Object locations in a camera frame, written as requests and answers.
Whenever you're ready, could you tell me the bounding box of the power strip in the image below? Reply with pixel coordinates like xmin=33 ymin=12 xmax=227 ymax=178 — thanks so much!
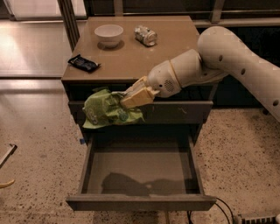
xmin=234 ymin=214 xmax=277 ymax=224

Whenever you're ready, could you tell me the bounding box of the crushed silver can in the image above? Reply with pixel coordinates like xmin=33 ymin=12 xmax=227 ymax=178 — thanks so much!
xmin=134 ymin=25 xmax=158 ymax=47

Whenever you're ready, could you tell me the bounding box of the white ceramic bowl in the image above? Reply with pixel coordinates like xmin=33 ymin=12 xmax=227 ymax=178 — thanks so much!
xmin=94 ymin=24 xmax=123 ymax=48

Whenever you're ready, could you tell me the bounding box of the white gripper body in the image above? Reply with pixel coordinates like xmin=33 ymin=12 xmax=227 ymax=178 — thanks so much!
xmin=147 ymin=60 xmax=181 ymax=98

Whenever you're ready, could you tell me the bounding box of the black floor cable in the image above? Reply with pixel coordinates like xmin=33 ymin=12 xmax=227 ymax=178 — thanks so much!
xmin=186 ymin=197 xmax=236 ymax=224

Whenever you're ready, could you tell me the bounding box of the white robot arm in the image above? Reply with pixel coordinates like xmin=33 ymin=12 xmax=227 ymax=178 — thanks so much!
xmin=121 ymin=26 xmax=280 ymax=121

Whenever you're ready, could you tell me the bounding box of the metal chair leg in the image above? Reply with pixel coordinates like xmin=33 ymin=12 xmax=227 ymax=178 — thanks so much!
xmin=0 ymin=143 xmax=18 ymax=189

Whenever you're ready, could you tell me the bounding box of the black snack packet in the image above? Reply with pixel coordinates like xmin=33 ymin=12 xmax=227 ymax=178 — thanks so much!
xmin=68 ymin=54 xmax=100 ymax=73

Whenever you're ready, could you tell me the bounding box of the green rice chip bag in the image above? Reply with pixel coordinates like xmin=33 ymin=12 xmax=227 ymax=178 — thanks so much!
xmin=82 ymin=88 xmax=144 ymax=129

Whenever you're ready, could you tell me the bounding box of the brown drawer cabinet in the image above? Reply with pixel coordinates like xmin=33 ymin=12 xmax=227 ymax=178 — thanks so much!
xmin=62 ymin=16 xmax=217 ymax=141

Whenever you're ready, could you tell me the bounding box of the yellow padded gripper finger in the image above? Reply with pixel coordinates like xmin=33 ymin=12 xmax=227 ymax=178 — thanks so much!
xmin=121 ymin=87 xmax=159 ymax=109
xmin=122 ymin=76 xmax=147 ymax=96

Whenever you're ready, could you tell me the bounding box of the open middle drawer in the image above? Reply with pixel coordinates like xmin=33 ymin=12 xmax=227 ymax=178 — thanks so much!
xmin=66 ymin=136 xmax=216 ymax=211

